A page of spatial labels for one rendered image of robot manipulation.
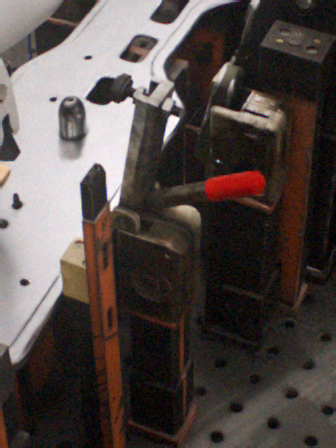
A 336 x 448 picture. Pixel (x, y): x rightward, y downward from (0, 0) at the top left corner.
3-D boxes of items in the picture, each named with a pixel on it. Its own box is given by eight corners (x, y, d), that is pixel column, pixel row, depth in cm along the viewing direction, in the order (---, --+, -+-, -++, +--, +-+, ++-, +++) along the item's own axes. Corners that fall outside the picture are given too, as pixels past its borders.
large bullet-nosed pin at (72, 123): (68, 128, 136) (65, 84, 131) (92, 135, 135) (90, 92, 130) (55, 145, 134) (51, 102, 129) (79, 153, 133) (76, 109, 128)
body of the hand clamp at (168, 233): (147, 392, 145) (140, 188, 120) (198, 411, 143) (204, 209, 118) (125, 428, 142) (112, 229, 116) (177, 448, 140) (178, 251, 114)
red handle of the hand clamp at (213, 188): (132, 181, 118) (263, 157, 108) (144, 198, 119) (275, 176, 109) (112, 210, 116) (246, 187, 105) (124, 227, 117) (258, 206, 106)
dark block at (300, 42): (259, 272, 159) (276, 17, 128) (308, 289, 156) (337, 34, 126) (244, 299, 155) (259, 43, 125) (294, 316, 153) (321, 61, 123)
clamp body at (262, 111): (214, 287, 157) (221, 64, 130) (295, 314, 154) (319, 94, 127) (184, 337, 152) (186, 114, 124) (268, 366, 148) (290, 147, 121)
